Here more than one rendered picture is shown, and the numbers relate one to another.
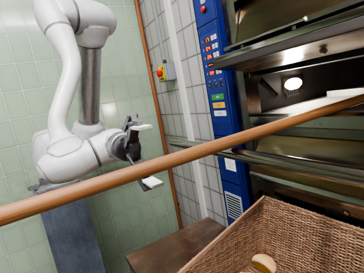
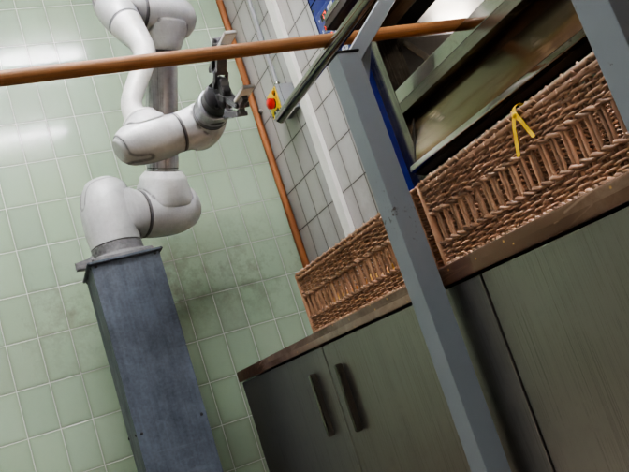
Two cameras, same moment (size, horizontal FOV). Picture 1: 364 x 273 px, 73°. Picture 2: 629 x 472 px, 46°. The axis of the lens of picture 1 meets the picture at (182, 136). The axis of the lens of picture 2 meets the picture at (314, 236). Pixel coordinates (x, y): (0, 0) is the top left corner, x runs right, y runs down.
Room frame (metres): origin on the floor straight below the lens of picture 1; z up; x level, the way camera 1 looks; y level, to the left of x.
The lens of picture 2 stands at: (-1.00, 0.00, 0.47)
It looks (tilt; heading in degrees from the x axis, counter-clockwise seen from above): 11 degrees up; 2
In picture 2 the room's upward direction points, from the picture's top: 18 degrees counter-clockwise
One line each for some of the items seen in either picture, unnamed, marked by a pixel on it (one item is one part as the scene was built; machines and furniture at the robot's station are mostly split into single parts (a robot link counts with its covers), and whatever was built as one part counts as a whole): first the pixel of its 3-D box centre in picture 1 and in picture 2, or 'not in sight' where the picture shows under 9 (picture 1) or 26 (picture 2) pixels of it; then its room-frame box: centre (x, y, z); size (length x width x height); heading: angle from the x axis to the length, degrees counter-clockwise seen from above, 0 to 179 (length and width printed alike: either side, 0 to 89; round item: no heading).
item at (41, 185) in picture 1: (53, 179); (112, 257); (1.17, 0.66, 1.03); 0.22 x 0.18 x 0.06; 116
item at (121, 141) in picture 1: (130, 149); (220, 94); (0.69, 0.15, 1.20); 0.09 x 0.07 x 0.08; 27
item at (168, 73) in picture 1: (166, 72); (283, 101); (1.54, 0.02, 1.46); 0.10 x 0.07 x 0.10; 28
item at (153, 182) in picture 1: (152, 182); (243, 94); (0.57, 0.09, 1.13); 0.07 x 0.03 x 0.01; 27
